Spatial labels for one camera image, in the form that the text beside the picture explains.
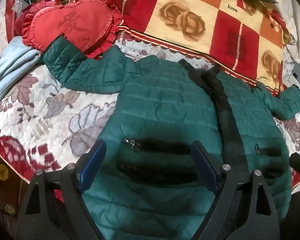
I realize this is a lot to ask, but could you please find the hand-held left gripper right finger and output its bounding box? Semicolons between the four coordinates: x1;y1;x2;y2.
191;140;285;240

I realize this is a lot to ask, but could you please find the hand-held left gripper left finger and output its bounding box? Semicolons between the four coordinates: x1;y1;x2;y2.
16;140;108;240

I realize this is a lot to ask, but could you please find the green puffer jacket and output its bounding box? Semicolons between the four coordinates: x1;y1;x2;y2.
42;35;300;240

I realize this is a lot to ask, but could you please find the floral plush blanket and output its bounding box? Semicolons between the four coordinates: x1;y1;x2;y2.
0;12;300;198

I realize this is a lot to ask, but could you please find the light blue cloth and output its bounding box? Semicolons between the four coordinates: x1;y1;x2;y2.
0;36;44;115

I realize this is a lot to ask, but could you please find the white bedsheet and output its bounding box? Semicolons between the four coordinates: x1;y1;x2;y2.
272;0;300;63

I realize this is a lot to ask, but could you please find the red heart-shaped frilled pillow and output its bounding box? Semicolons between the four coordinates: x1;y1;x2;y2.
22;0;122;60

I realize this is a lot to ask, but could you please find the red yellow checkered quilt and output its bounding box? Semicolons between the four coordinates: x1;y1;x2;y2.
72;0;293;93

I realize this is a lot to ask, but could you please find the clear plastic bag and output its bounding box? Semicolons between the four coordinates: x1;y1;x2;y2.
12;0;30;14

